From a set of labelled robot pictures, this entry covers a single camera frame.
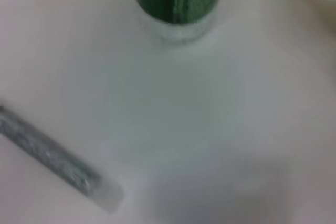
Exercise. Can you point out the silver glitter pen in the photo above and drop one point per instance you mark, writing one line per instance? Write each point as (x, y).
(52, 153)

